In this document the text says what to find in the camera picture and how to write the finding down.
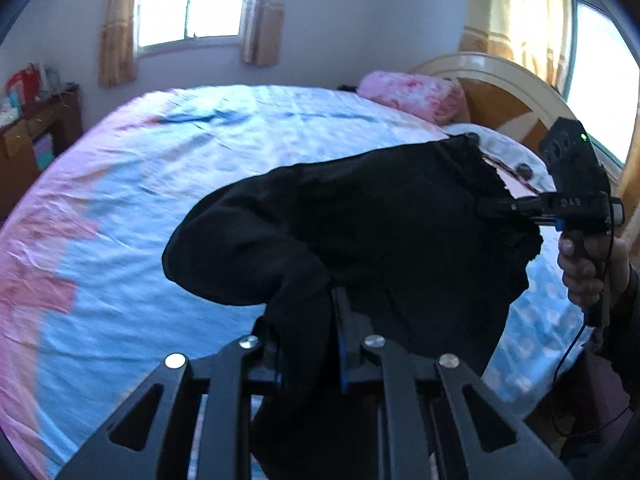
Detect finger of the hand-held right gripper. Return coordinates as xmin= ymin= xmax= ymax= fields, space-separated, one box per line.
xmin=475 ymin=195 xmax=546 ymax=221

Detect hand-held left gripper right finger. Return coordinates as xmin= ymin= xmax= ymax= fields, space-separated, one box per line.
xmin=330 ymin=287 xmax=576 ymax=480

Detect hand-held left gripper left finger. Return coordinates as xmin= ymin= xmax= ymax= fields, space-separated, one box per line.
xmin=55 ymin=332 xmax=281 ymax=480

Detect black pants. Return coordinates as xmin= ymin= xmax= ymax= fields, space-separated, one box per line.
xmin=161 ymin=132 xmax=543 ymax=480

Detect person's right forearm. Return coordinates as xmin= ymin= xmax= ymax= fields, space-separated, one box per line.
xmin=590 ymin=265 xmax=640 ymax=396

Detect person's right hand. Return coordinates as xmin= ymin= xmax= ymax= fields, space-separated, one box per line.
xmin=557 ymin=232 xmax=633 ymax=321

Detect white pillow with black dots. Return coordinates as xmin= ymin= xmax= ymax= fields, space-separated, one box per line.
xmin=445 ymin=125 xmax=553 ymax=196

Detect yellow patterned curtain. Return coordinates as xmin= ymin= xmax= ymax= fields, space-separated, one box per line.
xmin=460 ymin=0 xmax=573 ymax=88
xmin=612 ymin=160 xmax=640 ymax=246
xmin=240 ymin=0 xmax=286 ymax=66
xmin=97 ymin=0 xmax=146 ymax=88

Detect window beside headboard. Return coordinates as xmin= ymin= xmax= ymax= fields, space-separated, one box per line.
xmin=562 ymin=0 xmax=640 ymax=166

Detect cream and brown headboard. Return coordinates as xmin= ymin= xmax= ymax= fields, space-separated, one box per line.
xmin=410 ymin=51 xmax=581 ymax=161

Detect pink floral pillow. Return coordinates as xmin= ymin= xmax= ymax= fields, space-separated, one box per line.
xmin=357 ymin=71 xmax=468 ymax=126

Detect blue and pink bed sheet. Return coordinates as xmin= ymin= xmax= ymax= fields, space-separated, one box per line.
xmin=0 ymin=84 xmax=591 ymax=480

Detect dark maroon furniture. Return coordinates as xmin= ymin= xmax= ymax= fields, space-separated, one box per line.
xmin=522 ymin=350 xmax=633 ymax=461

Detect person's dark jacket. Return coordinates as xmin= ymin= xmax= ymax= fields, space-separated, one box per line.
xmin=560 ymin=430 xmax=633 ymax=480

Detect purple folded cloth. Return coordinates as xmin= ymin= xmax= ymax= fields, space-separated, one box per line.
xmin=32 ymin=135 xmax=57 ymax=171

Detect wooden cabinet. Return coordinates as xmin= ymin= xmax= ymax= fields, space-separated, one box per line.
xmin=0 ymin=82 xmax=83 ymax=221

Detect red bag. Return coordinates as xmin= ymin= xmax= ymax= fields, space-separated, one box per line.
xmin=5 ymin=64 xmax=46 ymax=107

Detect window beside cabinet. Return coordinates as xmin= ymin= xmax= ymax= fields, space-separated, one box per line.
xmin=135 ymin=0 xmax=251 ymax=51

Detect black cable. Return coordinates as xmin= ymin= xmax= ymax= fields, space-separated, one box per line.
xmin=552 ymin=210 xmax=633 ymax=436

